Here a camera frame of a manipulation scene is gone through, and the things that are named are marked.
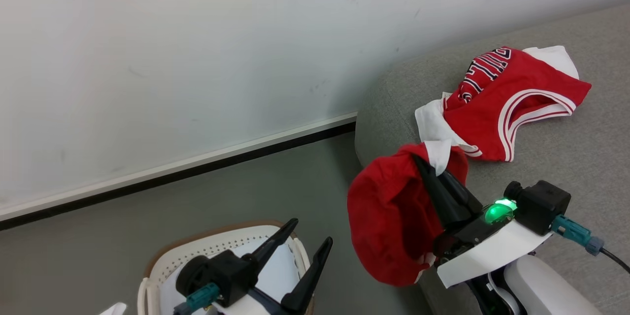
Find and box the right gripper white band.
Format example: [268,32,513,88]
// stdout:
[413,155,553,289]

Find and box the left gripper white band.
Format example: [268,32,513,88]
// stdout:
[212,218,334,315]

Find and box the red and white jersey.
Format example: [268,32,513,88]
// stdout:
[346,45,592,287]

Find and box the white laundry basket brown rim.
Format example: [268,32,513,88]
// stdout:
[137,220,316,315]

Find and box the white cloth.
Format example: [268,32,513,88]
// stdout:
[160,239,302,315]

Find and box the grey fabric sofa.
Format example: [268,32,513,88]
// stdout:
[354,2,630,315]

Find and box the white and black baseboard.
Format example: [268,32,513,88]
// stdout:
[0,112,358,231]

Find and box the teal left camera connector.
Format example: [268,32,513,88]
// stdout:
[173,283,221,315]

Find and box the teal camera connector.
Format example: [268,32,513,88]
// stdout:
[551,215,605,257]
[173,283,221,315]

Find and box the teal right camera connector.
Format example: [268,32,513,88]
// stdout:
[551,215,605,257]

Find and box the black right camera cable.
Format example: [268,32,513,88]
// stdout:
[599,248,630,275]

